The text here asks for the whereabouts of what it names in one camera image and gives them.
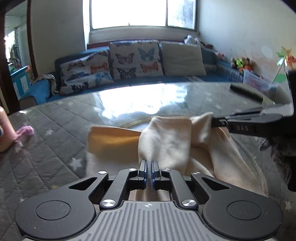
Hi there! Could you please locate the cream beige garment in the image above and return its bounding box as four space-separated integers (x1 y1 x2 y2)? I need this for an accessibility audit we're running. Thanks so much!
86 113 268 196

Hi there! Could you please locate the black remote control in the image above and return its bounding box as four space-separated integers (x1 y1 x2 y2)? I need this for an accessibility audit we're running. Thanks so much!
230 84 263 103

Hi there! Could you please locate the clear plastic storage box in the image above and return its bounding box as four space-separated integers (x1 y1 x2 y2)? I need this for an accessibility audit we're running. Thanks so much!
243 70 278 95

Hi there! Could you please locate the plush toys pile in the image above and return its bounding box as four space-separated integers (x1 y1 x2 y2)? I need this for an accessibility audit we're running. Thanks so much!
230 57 253 72

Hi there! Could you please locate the blue sofa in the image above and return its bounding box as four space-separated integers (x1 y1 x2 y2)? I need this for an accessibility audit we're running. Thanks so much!
19 48 243 109

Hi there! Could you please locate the colourful paper pinwheel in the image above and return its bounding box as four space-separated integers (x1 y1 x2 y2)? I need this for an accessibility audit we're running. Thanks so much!
271 46 295 84

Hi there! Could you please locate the grey quilted star table mat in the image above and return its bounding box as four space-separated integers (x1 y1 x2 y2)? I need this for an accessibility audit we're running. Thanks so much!
1 82 295 240

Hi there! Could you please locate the plain beige cushion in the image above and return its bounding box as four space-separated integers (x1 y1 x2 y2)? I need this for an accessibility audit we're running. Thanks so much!
161 41 206 76

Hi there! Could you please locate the white plush toy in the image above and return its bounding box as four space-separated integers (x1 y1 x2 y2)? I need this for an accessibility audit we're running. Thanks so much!
184 35 201 45

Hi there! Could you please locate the left butterfly cushion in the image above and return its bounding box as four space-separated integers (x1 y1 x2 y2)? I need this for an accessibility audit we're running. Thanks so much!
60 50 113 95

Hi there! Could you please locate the butterfly cushion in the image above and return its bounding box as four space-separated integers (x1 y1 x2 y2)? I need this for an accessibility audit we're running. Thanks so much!
109 40 164 80
60 50 113 95

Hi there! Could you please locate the right butterfly cushion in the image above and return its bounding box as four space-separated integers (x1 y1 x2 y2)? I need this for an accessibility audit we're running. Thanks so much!
109 40 164 80

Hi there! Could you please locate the pink cartoon water bottle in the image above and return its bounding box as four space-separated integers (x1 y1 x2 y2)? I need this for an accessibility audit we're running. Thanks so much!
0 107 16 153

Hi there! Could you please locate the grey cloth on sofa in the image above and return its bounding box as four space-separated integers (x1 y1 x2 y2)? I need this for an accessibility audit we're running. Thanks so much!
34 73 58 95

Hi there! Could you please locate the blue cabinet in doorway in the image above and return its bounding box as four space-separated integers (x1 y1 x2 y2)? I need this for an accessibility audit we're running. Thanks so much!
11 66 31 100

